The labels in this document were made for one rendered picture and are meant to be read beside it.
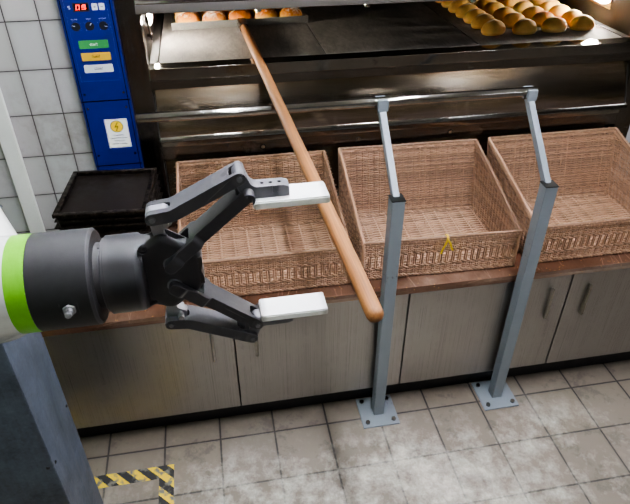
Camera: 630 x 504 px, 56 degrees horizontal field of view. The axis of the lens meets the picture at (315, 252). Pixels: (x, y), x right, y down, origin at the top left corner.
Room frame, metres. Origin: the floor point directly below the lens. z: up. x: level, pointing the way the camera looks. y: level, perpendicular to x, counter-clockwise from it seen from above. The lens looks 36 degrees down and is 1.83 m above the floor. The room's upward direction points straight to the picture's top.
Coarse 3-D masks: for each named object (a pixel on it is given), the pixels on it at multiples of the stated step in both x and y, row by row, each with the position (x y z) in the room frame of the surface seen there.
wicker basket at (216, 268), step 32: (192, 160) 1.94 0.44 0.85; (224, 160) 1.95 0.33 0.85; (256, 160) 1.97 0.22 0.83; (288, 160) 1.99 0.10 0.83; (320, 160) 2.01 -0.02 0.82; (256, 224) 1.91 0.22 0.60; (288, 224) 1.92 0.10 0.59; (320, 224) 1.92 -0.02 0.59; (224, 256) 1.71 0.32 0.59; (256, 256) 1.51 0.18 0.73; (288, 256) 1.52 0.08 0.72; (320, 256) 1.71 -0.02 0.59; (224, 288) 1.50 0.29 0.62; (256, 288) 1.51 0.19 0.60; (288, 288) 1.53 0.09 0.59
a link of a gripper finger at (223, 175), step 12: (228, 168) 0.48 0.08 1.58; (204, 180) 0.47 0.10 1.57; (216, 180) 0.46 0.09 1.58; (228, 180) 0.46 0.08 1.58; (240, 180) 0.46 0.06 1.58; (180, 192) 0.47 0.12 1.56; (192, 192) 0.46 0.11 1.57; (204, 192) 0.45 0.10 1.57; (216, 192) 0.45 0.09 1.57; (228, 192) 0.46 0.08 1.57; (168, 204) 0.46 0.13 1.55; (180, 204) 0.45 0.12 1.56; (192, 204) 0.45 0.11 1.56; (204, 204) 0.45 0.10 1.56; (156, 216) 0.44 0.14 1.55; (168, 216) 0.45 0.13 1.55; (180, 216) 0.45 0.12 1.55
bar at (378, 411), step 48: (384, 96) 1.72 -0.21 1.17; (432, 96) 1.74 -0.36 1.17; (480, 96) 1.76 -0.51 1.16; (528, 96) 1.78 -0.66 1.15; (384, 144) 1.63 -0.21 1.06; (528, 240) 1.59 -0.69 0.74; (384, 288) 1.48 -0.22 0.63; (528, 288) 1.57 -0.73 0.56; (384, 336) 1.48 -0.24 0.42; (384, 384) 1.48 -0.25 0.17; (480, 384) 1.63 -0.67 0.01
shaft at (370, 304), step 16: (256, 48) 2.08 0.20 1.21; (256, 64) 1.95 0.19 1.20; (272, 80) 1.77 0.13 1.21; (272, 96) 1.65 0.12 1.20; (288, 112) 1.53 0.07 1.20; (288, 128) 1.43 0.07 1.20; (304, 160) 1.24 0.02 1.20; (320, 208) 1.05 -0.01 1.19; (336, 224) 0.97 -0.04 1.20; (336, 240) 0.93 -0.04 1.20; (352, 256) 0.87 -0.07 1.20; (352, 272) 0.83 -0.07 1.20; (368, 288) 0.78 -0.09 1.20; (368, 304) 0.74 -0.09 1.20
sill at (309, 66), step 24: (432, 48) 2.18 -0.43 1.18; (456, 48) 2.18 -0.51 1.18; (480, 48) 2.18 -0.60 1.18; (504, 48) 2.18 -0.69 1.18; (528, 48) 2.19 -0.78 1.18; (552, 48) 2.20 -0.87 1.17; (576, 48) 2.22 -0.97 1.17; (600, 48) 2.24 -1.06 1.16; (624, 48) 2.26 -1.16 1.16; (168, 72) 1.96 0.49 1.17; (192, 72) 1.97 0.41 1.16; (216, 72) 1.99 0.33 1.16; (240, 72) 2.00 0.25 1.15; (288, 72) 2.03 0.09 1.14
